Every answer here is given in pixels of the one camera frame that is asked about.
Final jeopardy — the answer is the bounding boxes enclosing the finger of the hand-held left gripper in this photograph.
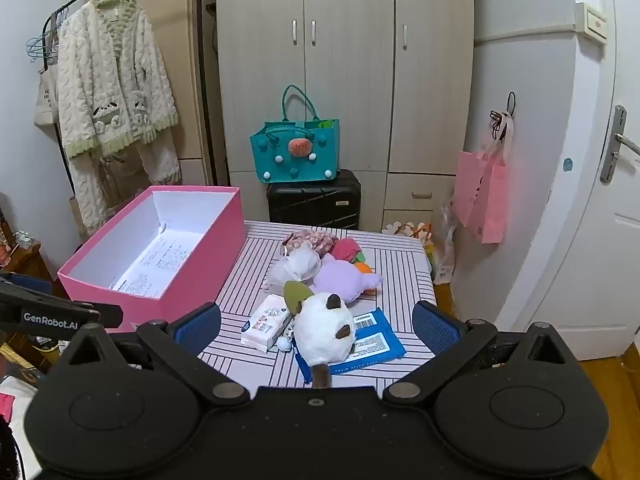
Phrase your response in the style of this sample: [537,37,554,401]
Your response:
[0,272,53,297]
[0,291,124,334]

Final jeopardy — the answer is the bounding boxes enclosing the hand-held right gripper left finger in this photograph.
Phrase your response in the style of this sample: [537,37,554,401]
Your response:
[57,302,251,405]

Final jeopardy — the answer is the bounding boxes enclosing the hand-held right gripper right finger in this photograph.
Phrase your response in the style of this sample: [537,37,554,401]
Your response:
[382,301,581,403]

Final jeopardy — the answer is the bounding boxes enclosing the blue packet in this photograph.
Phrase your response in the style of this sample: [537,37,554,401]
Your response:
[292,307,407,385]

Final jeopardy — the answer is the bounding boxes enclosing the white tissue pack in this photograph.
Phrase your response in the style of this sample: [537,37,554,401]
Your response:
[241,294,294,351]

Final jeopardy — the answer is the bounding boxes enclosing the pink storage box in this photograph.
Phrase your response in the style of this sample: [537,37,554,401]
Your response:
[57,186,246,334]

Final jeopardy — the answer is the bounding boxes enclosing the green plush ball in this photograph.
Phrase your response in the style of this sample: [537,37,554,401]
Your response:
[284,281,315,317]

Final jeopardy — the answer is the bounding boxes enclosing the purple plush toy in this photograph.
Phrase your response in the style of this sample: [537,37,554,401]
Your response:
[312,254,385,304]

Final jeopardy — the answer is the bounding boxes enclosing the white cat plush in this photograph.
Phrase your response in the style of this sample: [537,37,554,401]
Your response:
[292,292,359,390]

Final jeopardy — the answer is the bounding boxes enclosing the red strawberry plush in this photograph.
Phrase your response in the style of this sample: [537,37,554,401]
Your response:
[331,238,368,264]

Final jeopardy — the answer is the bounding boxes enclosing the white fluffy plush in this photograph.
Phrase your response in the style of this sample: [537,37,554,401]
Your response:
[270,242,322,286]

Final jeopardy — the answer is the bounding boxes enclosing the floral fabric pouch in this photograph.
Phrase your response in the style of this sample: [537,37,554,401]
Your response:
[281,230,341,257]

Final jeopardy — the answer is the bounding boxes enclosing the wooden nightstand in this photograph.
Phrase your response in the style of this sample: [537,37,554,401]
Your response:
[0,237,57,283]

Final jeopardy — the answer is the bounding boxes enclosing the clear plastic bag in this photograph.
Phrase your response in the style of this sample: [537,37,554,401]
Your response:
[432,195,460,286]

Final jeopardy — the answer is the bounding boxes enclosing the printed paper sheet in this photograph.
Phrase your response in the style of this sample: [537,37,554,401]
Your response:
[111,230,201,297]

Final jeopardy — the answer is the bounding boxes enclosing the flower print gift bag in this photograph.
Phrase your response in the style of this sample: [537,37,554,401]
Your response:
[382,220,434,252]

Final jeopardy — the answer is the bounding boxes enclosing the pink shopping bag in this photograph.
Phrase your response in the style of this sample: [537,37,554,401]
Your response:
[454,110,516,245]

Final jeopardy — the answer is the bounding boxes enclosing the white door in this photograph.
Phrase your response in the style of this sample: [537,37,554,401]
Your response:
[492,0,640,362]

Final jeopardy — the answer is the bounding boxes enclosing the black suitcase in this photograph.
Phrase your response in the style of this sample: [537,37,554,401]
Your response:
[266,170,362,231]

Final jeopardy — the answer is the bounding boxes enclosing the canvas tote bag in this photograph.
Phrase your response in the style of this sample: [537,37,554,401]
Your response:
[34,57,62,131]

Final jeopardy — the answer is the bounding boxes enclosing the teal felt tote bag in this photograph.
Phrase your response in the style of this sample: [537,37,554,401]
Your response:
[250,85,341,184]

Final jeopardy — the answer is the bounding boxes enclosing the cream fuzzy robe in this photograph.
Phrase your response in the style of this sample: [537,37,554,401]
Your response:
[56,0,181,237]

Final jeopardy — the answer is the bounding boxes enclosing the beige wardrobe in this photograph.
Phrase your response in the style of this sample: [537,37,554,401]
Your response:
[215,0,476,234]

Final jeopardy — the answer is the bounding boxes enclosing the black wall hook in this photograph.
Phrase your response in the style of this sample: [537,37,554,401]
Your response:
[489,92,517,142]

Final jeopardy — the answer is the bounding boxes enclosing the wire clothes hangers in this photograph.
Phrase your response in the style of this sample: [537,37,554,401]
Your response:
[26,7,68,63]

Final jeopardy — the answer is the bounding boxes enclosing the metal door handle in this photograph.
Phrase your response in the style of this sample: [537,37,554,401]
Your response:
[600,105,640,184]

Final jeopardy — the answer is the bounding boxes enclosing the wall light switch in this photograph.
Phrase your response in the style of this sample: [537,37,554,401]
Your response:
[574,2,609,39]

